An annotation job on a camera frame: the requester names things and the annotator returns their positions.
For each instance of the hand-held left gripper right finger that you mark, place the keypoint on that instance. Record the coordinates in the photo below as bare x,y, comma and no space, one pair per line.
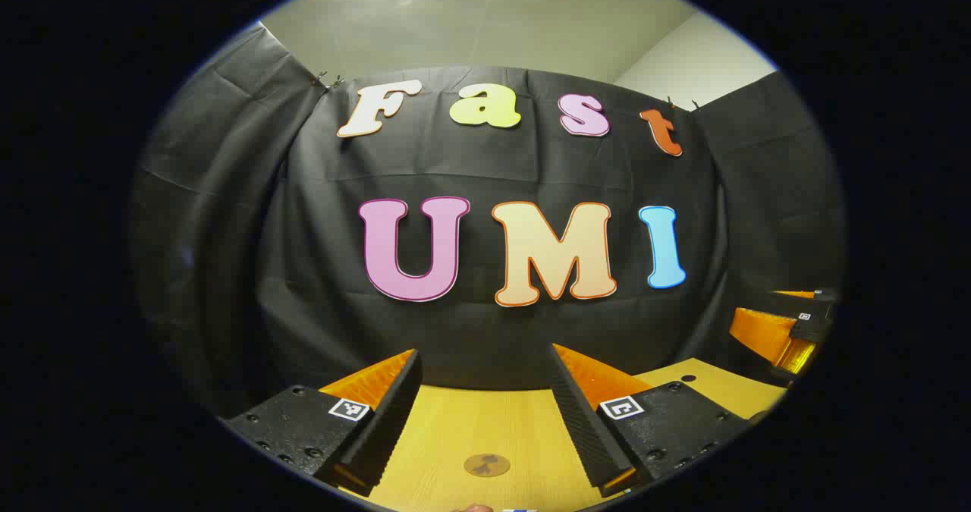
580,413

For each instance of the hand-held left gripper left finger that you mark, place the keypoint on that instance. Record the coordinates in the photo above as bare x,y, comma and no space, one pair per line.
391,413

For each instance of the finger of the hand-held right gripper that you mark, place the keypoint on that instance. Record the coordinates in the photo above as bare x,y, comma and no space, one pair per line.
823,295
812,326

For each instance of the round brown coaster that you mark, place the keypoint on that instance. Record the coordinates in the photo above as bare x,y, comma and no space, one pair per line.
486,464

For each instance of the wooden desktop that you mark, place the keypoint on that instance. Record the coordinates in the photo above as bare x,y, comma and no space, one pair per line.
470,428

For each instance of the black backdrop cloth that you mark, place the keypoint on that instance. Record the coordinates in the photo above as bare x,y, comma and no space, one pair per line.
470,171

